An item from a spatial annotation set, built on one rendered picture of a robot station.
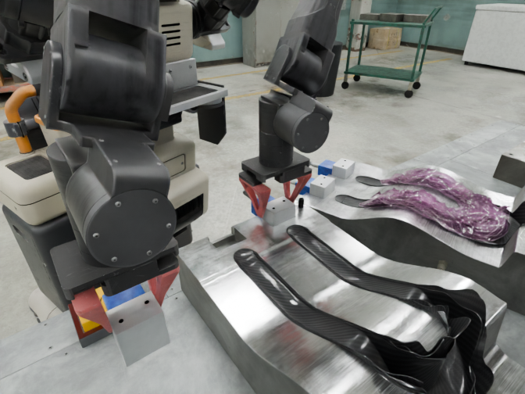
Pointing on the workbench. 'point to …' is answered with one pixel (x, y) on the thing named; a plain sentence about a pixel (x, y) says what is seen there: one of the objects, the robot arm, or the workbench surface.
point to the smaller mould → (512, 166)
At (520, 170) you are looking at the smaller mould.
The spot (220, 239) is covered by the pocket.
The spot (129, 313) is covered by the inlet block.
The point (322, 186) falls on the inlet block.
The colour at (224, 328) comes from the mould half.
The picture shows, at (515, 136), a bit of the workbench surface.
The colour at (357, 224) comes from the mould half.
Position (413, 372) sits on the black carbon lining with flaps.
